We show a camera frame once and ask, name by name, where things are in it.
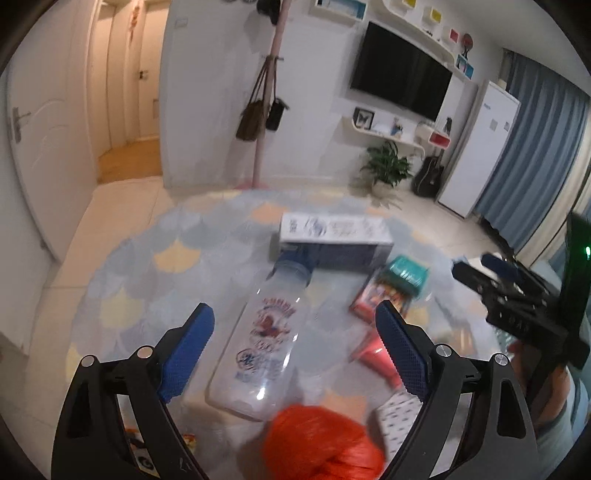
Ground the white curved wall shelf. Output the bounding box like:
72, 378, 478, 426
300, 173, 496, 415
381, 0, 476, 84

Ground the clear plastic bottle blue cap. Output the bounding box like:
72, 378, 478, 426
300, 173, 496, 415
205, 256, 319, 422

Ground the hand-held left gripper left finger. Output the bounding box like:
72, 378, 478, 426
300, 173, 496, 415
51, 302, 216, 480

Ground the white and blue carton box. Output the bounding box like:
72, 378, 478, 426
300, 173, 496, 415
270, 212, 394, 271

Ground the white dotted small box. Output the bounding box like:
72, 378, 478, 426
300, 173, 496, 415
373, 394, 426, 457

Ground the white door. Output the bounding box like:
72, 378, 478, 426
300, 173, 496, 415
4, 69, 98, 264

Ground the metal door handle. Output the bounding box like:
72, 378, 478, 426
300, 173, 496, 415
10, 107, 31, 144

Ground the potted green plant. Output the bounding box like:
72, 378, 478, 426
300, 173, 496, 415
360, 141, 414, 199

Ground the black wall television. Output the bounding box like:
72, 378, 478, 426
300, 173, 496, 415
349, 21, 453, 123

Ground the small black bag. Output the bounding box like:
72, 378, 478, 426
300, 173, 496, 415
265, 97, 290, 131

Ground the white and red shelf box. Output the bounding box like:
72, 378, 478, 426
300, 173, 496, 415
416, 121, 451, 148

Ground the white standing air conditioner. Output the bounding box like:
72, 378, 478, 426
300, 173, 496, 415
436, 79, 522, 219

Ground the brown tote bag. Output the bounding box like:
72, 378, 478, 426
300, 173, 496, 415
235, 58, 269, 142

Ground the person's right forearm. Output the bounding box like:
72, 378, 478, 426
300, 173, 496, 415
536, 367, 588, 480

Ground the orange plastic bag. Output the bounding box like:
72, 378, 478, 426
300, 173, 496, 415
262, 404, 386, 480

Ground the black acoustic guitar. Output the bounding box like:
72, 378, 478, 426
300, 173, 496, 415
412, 117, 445, 199

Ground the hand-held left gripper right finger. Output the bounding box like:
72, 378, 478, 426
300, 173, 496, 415
375, 299, 541, 480

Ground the plain red packet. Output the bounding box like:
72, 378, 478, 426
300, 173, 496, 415
351, 330, 404, 388

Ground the black hat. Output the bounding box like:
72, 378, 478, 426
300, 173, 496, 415
256, 0, 281, 26

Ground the white box shelf teal inside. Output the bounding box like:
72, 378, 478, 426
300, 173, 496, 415
315, 0, 368, 21

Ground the red orange printed packet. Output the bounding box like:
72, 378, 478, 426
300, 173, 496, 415
348, 272, 414, 319

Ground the blue curtain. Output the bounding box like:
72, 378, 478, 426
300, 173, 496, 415
473, 48, 591, 252

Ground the colourful snack packet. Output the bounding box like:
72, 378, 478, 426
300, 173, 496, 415
124, 428, 197, 472

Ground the white lower wall shelf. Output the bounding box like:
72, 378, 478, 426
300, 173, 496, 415
342, 115, 426, 160

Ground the pink coat rack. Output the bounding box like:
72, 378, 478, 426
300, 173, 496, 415
240, 0, 296, 190

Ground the green packet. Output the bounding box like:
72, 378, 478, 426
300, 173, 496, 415
383, 256, 432, 301

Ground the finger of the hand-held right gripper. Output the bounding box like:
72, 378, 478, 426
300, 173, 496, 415
480, 251, 548, 296
451, 261, 498, 302

